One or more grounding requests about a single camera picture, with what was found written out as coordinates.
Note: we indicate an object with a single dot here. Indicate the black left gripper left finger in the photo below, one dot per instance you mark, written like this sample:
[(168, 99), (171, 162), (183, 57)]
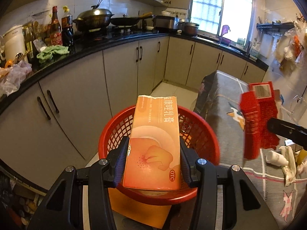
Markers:
[(62, 207)]

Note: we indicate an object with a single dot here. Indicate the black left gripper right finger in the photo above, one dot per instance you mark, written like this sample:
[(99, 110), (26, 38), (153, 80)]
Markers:
[(243, 206)]

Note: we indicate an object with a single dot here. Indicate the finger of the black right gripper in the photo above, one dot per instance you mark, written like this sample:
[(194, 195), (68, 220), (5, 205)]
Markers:
[(296, 133)]

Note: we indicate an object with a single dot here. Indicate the white plastic bottle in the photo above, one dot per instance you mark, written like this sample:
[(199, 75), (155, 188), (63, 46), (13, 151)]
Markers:
[(276, 159)]

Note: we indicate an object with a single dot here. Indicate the red cigarette carton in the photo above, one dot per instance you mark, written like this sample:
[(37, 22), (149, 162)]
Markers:
[(258, 106)]

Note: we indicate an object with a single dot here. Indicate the orange ointment box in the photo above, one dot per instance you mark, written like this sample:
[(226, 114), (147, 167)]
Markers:
[(153, 156)]

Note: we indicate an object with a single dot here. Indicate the clear glass jug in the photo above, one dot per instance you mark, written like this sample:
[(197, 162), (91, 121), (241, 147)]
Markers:
[(297, 108)]

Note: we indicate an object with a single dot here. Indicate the white crumpled plastic bag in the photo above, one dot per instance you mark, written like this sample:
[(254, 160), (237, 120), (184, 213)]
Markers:
[(289, 170)]

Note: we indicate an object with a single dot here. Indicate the orange paper sheet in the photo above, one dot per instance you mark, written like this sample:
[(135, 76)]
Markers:
[(151, 215)]

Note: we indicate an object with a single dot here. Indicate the red plastic mesh basket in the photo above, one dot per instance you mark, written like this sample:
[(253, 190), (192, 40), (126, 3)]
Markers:
[(194, 130)]

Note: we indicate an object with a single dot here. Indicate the grey patterned tablecloth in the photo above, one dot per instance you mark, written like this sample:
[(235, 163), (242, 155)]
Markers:
[(218, 103)]

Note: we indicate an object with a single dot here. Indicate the purple plastic bag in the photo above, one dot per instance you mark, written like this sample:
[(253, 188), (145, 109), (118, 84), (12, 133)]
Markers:
[(225, 30)]

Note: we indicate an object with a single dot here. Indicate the dark cooking pot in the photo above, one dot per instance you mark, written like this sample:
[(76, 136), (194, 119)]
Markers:
[(190, 29)]

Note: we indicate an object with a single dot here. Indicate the green cloth rag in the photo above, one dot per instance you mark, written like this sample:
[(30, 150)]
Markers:
[(49, 52)]

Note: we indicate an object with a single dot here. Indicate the red label sauce bottle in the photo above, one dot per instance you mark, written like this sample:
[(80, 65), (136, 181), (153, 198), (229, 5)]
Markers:
[(55, 28)]

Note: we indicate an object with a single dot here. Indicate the white electric kettle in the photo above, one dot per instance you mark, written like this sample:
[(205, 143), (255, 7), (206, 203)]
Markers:
[(13, 41)]

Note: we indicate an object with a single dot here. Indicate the silver rice cooker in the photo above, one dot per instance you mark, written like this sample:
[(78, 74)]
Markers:
[(166, 22)]

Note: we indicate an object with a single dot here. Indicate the dark soy sauce bottle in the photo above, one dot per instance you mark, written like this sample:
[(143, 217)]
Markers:
[(67, 28)]

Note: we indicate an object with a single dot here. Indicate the steel wok with lid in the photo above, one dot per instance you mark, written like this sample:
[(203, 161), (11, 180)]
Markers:
[(96, 18)]

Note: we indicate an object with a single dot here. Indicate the black frying pan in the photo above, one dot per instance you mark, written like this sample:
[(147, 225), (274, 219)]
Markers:
[(129, 21)]

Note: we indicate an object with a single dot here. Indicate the black wall shelf rack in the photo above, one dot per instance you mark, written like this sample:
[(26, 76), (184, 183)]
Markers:
[(275, 27)]

